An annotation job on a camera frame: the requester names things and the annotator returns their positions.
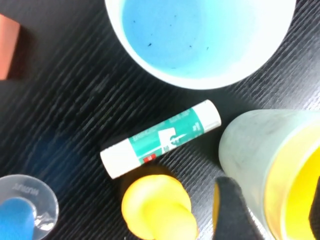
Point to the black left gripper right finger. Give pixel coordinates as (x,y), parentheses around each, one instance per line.
(315,222)

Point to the green white glue stick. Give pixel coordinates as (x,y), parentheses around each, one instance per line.
(160,137)

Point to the yellow plastic cup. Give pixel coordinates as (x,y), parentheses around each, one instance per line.
(300,187)

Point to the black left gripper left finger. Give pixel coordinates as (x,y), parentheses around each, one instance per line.
(232,210)

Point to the green plastic cup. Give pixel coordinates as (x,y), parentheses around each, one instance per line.
(245,150)

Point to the yellow rubber duck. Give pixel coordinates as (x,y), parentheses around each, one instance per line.
(155,205)

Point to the light blue plastic cup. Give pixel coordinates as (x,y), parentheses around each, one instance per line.
(175,37)

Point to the orange cube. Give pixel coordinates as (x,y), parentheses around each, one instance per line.
(7,47)

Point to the blue paper-wrapped clear measuring glass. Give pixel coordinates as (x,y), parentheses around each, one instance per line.
(42,200)

